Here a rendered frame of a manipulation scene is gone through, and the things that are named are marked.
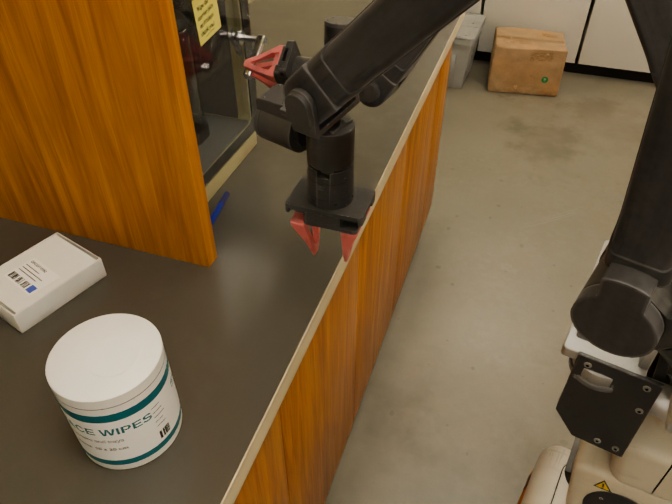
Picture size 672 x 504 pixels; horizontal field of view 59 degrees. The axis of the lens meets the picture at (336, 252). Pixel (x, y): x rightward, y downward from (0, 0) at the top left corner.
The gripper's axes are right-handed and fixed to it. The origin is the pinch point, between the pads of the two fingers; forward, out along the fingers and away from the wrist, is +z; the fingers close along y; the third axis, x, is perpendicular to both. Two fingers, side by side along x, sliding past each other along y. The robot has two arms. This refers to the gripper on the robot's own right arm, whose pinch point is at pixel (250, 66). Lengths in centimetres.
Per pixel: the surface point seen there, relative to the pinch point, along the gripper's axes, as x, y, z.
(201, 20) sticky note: 0.8, 13.1, 4.1
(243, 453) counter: 63, 13, -22
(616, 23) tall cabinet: -198, -224, -99
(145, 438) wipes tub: 64, 19, -12
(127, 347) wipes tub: 55, 25, -9
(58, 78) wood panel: 20.2, 23.1, 16.3
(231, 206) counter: 23.1, -12.5, 1.0
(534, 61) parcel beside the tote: -161, -216, -57
